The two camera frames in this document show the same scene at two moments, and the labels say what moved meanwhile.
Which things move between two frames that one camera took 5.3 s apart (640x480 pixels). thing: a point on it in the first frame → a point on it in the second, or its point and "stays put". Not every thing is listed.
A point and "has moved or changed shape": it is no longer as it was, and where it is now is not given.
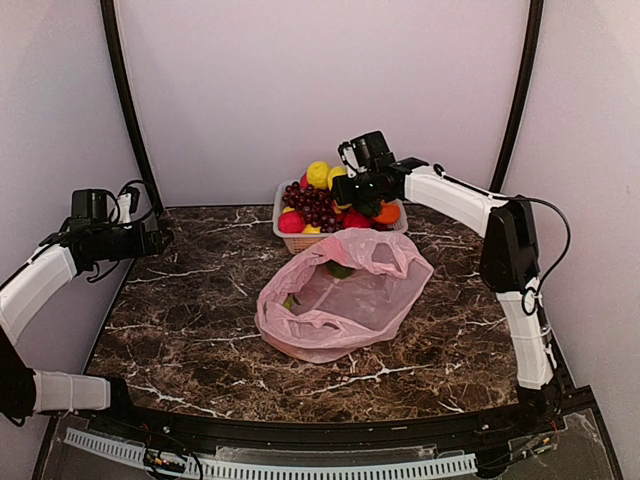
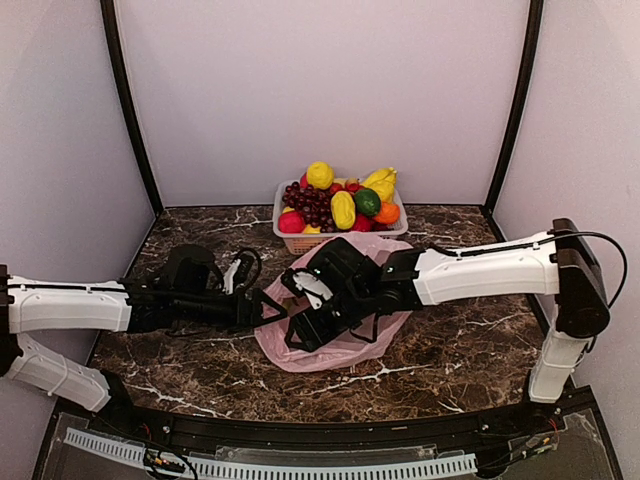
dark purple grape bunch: x=317 y=206 stays put
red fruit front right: x=355 y=219 stays put
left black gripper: x=141 y=247 → x=239 y=319
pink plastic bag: x=348 y=289 has moved or changed shape
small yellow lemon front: x=312 y=230 stays put
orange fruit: x=390 y=213 stays put
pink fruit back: x=303 y=182 stays put
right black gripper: x=344 y=193 → x=310 y=328
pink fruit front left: x=291 y=222 stays put
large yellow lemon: x=318 y=174 stays put
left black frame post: x=113 y=32 stays put
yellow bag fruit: x=332 y=173 → x=343 y=209
